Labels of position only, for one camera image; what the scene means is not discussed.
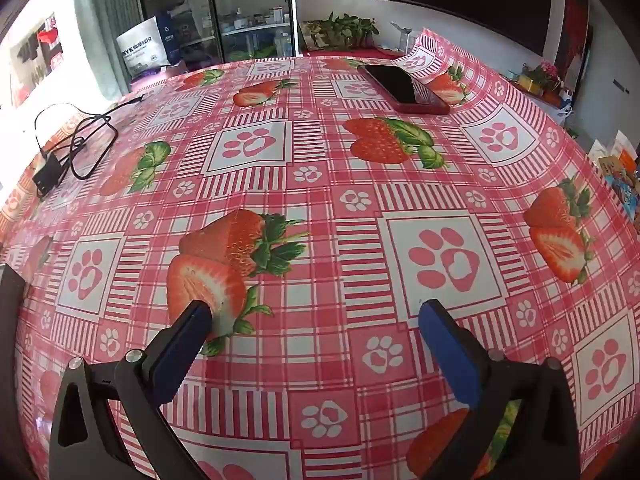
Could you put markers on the red wall poster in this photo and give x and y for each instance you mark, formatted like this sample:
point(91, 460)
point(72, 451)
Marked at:
point(575, 40)

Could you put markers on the white printed bag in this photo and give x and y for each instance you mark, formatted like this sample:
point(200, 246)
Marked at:
point(140, 50)

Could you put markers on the small metal stand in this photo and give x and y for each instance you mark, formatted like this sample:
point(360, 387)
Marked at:
point(402, 37)

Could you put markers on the glass door cabinet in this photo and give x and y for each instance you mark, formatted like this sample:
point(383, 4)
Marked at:
point(240, 5)

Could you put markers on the blue bag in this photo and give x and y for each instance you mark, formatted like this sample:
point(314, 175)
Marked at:
point(169, 40)

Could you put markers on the strawberry printed tablecloth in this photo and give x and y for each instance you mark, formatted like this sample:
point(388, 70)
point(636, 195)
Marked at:
point(320, 270)

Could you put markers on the green potted plant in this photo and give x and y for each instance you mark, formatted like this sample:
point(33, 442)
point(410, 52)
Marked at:
point(350, 30)

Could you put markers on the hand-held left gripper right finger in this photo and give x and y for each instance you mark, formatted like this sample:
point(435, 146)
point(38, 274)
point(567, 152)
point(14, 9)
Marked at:
point(447, 355)

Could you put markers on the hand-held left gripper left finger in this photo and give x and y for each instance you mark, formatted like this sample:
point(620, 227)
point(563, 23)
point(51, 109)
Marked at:
point(182, 345)

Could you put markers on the colourful boxes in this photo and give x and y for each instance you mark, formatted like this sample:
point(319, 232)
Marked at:
point(617, 170)

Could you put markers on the smartphone in red case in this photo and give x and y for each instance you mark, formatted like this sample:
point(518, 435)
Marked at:
point(400, 87)

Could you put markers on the grey curtain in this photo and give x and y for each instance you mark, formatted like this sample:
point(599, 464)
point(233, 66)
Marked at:
point(100, 25)

